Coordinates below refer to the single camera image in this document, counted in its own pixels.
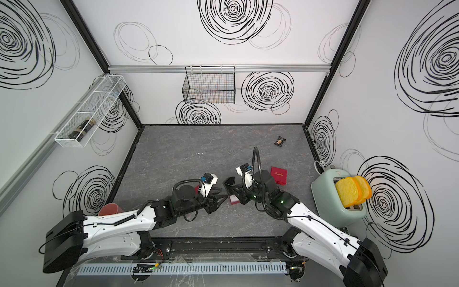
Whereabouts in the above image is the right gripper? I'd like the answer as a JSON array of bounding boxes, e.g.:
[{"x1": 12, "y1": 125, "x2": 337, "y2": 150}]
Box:
[{"x1": 229, "y1": 181, "x2": 270, "y2": 205}]

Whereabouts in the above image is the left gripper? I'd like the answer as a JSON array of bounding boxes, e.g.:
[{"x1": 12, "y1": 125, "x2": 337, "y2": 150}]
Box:
[{"x1": 177, "y1": 187, "x2": 229, "y2": 218}]

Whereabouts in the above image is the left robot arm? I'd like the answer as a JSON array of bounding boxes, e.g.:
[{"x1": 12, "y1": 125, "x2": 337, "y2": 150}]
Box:
[{"x1": 39, "y1": 178, "x2": 228, "y2": 274}]

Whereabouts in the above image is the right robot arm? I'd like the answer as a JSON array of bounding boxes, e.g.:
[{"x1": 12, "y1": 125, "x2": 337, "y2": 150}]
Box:
[{"x1": 224, "y1": 148, "x2": 388, "y2": 287}]

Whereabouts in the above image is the middle red jewelry box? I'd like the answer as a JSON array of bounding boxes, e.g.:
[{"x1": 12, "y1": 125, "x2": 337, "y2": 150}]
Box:
[{"x1": 229, "y1": 195, "x2": 240, "y2": 205}]

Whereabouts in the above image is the small dark snack wrapper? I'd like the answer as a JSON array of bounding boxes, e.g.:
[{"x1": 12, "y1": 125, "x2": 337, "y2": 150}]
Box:
[{"x1": 274, "y1": 136, "x2": 286, "y2": 147}]

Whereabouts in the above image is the mint green toaster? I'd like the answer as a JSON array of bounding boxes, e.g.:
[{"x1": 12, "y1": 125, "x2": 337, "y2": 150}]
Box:
[{"x1": 311, "y1": 169, "x2": 367, "y2": 228}]

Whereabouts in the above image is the front yellow toast slice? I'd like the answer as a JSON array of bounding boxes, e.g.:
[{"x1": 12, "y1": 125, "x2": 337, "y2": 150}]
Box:
[{"x1": 335, "y1": 177, "x2": 361, "y2": 208}]

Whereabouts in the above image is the yellow toast slice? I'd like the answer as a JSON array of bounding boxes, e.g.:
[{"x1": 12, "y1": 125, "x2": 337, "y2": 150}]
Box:
[
  {"x1": 335, "y1": 177, "x2": 361, "y2": 208},
  {"x1": 354, "y1": 176, "x2": 372, "y2": 205}
]

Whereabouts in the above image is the pink plastic cup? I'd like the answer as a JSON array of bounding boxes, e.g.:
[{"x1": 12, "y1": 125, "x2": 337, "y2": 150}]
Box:
[{"x1": 98, "y1": 203, "x2": 124, "y2": 216}]

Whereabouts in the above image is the back yellow toast slice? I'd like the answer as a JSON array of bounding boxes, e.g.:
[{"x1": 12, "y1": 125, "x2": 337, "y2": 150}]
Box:
[{"x1": 354, "y1": 176, "x2": 372, "y2": 205}]

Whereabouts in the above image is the dark bottle in shelf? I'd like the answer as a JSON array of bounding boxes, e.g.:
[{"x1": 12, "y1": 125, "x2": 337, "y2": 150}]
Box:
[{"x1": 68, "y1": 118, "x2": 96, "y2": 142}]

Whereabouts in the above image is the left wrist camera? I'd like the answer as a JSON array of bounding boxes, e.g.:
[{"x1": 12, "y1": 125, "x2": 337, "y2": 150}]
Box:
[{"x1": 198, "y1": 173, "x2": 218, "y2": 197}]

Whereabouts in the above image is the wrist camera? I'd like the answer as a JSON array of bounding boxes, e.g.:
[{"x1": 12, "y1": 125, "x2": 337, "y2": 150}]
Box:
[
  {"x1": 198, "y1": 173, "x2": 218, "y2": 197},
  {"x1": 236, "y1": 163, "x2": 253, "y2": 191}
]

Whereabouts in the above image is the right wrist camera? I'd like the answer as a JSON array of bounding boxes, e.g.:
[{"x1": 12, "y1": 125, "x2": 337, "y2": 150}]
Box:
[{"x1": 236, "y1": 163, "x2": 253, "y2": 191}]

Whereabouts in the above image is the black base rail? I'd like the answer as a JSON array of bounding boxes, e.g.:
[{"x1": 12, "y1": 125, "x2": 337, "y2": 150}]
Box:
[{"x1": 152, "y1": 237, "x2": 296, "y2": 259}]

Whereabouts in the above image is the white slotted cable duct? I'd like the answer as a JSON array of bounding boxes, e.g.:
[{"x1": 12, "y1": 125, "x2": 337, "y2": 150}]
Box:
[{"x1": 77, "y1": 261, "x2": 288, "y2": 276}]

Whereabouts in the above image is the black wire wall basket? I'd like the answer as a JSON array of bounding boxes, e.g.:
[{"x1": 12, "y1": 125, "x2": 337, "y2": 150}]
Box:
[{"x1": 182, "y1": 65, "x2": 236, "y2": 105}]

